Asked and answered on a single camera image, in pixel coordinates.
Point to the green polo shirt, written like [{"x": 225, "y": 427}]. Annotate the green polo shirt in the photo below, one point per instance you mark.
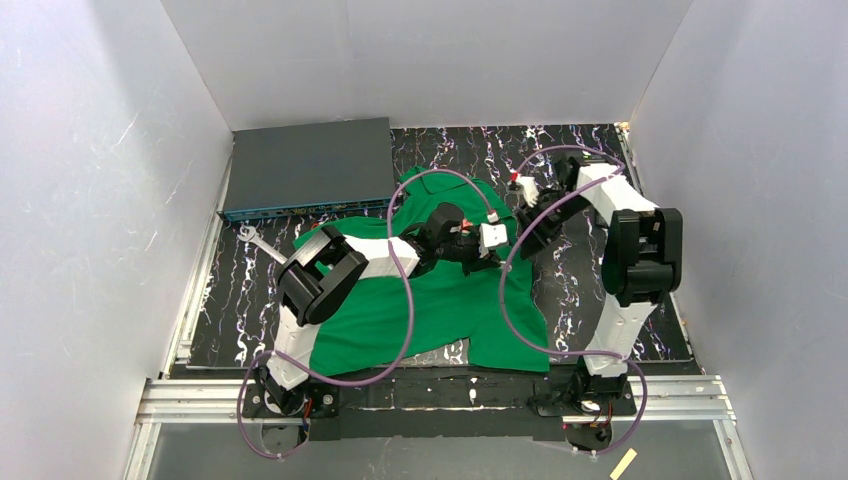
[{"x": 369, "y": 328}]

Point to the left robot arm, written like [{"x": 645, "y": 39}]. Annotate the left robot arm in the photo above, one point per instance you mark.
[{"x": 318, "y": 277}]

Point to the yellow tape strip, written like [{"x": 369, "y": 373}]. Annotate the yellow tape strip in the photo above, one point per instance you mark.
[{"x": 623, "y": 464}]

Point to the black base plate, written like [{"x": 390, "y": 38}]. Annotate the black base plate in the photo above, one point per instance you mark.
[{"x": 428, "y": 404}]

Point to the grey network switch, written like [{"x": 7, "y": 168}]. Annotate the grey network switch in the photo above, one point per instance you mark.
[{"x": 310, "y": 169}]

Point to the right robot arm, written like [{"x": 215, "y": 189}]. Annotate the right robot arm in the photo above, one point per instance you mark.
[{"x": 642, "y": 258}]

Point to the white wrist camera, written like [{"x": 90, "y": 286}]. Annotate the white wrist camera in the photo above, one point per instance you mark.
[
  {"x": 493, "y": 233},
  {"x": 525, "y": 187}
]

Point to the silver wrench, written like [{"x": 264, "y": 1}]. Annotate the silver wrench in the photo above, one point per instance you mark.
[{"x": 249, "y": 234}]

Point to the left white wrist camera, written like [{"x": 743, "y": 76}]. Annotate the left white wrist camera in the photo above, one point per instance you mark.
[{"x": 493, "y": 233}]

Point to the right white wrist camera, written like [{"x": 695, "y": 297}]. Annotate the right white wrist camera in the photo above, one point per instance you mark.
[{"x": 525, "y": 187}]

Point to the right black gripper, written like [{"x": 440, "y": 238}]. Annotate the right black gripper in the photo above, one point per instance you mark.
[{"x": 536, "y": 221}]

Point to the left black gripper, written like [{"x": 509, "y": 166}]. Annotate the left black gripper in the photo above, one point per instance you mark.
[{"x": 478, "y": 250}]

